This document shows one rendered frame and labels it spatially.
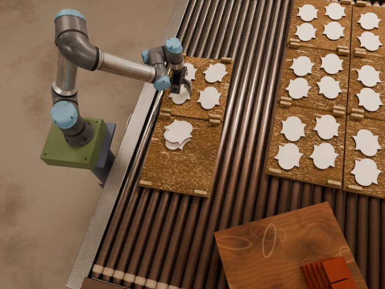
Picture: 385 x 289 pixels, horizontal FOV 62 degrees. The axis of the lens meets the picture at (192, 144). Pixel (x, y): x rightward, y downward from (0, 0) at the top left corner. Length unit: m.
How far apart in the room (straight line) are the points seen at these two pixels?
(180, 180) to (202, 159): 0.16
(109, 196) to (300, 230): 0.89
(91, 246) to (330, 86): 1.45
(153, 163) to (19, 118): 1.95
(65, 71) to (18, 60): 2.29
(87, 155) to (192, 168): 0.54
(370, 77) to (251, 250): 1.16
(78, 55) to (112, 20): 2.49
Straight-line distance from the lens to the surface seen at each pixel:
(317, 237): 1.44
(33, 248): 2.78
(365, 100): 1.91
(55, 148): 1.80
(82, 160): 1.71
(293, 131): 1.70
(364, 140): 1.78
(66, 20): 1.37
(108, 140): 1.82
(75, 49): 1.30
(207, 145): 1.63
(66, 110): 1.60
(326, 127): 1.75
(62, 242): 2.69
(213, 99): 1.76
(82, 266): 1.60
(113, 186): 1.65
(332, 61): 2.02
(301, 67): 1.95
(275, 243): 1.39
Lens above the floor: 2.39
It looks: 63 degrees down
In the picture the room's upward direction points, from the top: 9 degrees counter-clockwise
